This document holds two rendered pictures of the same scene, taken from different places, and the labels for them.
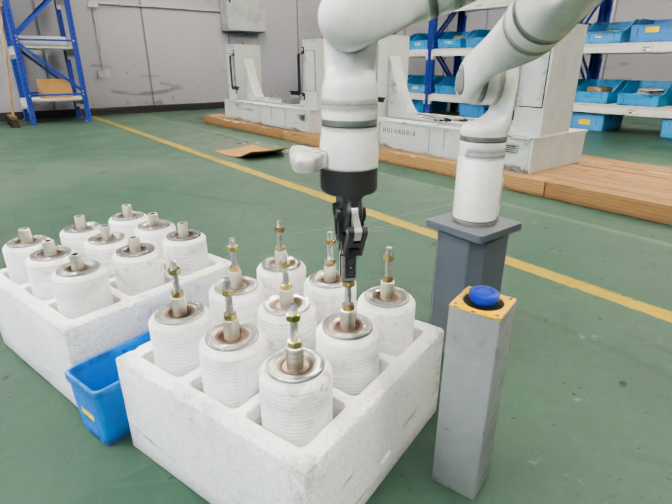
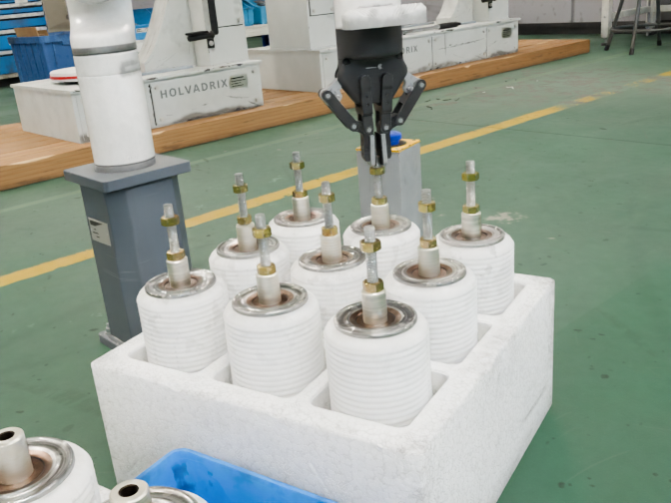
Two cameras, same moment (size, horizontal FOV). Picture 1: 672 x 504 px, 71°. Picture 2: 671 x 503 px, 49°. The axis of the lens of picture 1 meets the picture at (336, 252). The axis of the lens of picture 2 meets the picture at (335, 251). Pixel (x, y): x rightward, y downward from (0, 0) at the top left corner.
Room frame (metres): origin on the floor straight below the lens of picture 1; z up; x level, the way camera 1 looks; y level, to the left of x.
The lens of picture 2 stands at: (0.71, 0.84, 0.54)
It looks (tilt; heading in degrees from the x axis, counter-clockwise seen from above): 20 degrees down; 267
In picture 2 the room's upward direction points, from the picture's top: 5 degrees counter-clockwise
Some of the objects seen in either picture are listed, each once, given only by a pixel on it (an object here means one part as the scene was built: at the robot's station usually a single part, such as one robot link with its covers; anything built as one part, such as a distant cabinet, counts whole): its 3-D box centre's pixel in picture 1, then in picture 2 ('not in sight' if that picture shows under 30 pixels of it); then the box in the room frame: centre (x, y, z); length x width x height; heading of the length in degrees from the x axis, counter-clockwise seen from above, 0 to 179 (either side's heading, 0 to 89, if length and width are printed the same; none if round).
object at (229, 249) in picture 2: (330, 279); (248, 248); (0.77, 0.01, 0.25); 0.08 x 0.08 x 0.01
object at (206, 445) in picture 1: (290, 386); (342, 385); (0.67, 0.08, 0.09); 0.39 x 0.39 x 0.18; 54
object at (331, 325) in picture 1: (347, 326); (380, 226); (0.61, -0.02, 0.25); 0.08 x 0.08 x 0.01
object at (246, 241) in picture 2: (330, 272); (247, 237); (0.77, 0.01, 0.26); 0.02 x 0.02 x 0.03
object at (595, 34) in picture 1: (613, 32); not in sight; (5.00, -2.68, 0.90); 0.50 x 0.38 x 0.21; 128
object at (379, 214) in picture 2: (347, 318); (379, 216); (0.61, -0.02, 0.26); 0.02 x 0.02 x 0.03
